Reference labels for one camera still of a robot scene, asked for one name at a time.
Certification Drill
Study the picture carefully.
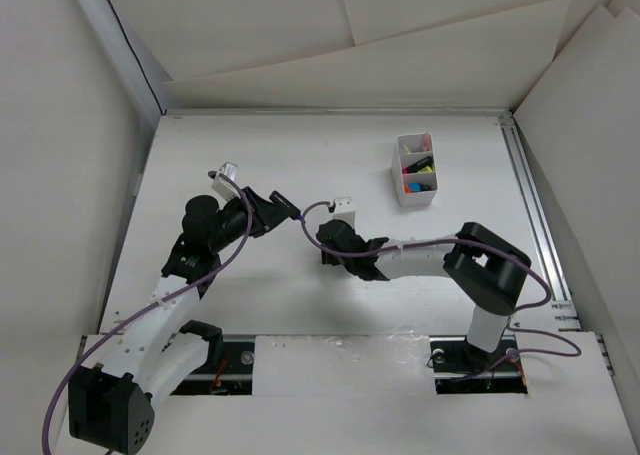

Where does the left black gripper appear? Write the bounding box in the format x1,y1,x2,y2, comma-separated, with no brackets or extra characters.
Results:
209,187,292,253

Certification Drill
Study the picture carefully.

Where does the pink cap black highlighter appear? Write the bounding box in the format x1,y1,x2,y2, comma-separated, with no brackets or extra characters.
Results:
402,160,429,174

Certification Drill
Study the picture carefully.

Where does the yellow cap black highlighter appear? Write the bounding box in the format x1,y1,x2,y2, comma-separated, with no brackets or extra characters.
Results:
403,156,434,174

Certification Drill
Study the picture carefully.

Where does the pink clear pen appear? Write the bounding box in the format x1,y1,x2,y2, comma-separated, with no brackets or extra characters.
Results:
423,132,433,152

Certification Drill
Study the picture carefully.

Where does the purple tip black highlighter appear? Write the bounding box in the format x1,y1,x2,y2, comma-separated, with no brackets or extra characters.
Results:
269,191,301,220

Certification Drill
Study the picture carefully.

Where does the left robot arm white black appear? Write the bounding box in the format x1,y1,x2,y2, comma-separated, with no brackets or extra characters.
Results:
68,187,299,454

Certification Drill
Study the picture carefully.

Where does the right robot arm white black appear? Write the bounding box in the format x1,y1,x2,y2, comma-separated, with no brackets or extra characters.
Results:
316,219,531,369

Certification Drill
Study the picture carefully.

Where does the white compartment pen holder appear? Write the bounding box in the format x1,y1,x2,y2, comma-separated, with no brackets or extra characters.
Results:
390,132,438,209

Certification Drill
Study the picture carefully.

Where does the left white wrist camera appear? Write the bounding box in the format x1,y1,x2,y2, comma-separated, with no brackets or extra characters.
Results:
208,162,239,202

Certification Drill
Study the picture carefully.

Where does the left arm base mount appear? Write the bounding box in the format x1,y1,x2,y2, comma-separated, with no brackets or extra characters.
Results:
172,320,255,396

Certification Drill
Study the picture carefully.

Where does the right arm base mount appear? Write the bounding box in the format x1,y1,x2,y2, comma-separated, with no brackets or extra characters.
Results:
427,337,528,395

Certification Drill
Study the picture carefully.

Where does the aluminium rail right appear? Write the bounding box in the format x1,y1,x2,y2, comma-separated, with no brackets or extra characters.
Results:
498,112,582,332

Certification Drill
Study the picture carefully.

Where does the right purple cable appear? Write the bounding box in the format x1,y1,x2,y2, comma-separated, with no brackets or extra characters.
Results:
299,202,584,381

